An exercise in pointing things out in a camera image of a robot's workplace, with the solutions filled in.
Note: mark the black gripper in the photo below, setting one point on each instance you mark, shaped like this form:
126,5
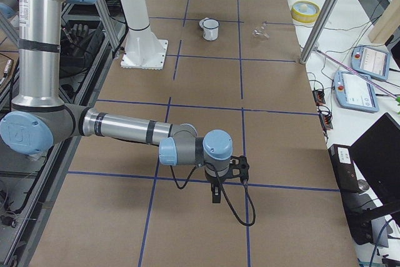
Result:
214,182

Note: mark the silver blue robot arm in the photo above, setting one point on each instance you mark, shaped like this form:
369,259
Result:
39,118

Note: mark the white enamel cup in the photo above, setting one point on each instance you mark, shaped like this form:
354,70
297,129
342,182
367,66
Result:
210,28

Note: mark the yellow tape roll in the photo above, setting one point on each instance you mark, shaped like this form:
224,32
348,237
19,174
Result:
305,11

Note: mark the near orange black adapter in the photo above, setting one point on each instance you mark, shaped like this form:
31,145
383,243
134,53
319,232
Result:
325,121

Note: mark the orange black adapter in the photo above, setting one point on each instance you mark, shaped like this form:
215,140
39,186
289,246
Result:
318,95
325,121

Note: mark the far orange black adapter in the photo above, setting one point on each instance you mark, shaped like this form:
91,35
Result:
318,95

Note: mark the black box device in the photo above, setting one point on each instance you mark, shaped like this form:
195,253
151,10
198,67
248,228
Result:
364,218

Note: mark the wooden board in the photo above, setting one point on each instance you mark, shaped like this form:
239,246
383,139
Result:
386,25

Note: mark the near teach pendant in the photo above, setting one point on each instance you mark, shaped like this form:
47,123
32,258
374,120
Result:
352,92

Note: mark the teach pendant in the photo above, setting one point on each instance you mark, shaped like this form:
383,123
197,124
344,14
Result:
371,61
352,92

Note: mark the black laptop computer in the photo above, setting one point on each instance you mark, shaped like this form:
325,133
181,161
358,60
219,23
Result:
376,154

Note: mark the far teach pendant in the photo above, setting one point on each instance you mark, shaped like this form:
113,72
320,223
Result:
371,61

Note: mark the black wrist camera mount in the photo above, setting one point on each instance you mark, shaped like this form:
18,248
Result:
238,168

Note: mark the white pedestal column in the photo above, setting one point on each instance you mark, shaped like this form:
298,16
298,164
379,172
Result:
142,48

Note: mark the aluminium frame post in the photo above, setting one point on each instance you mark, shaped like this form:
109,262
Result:
318,27

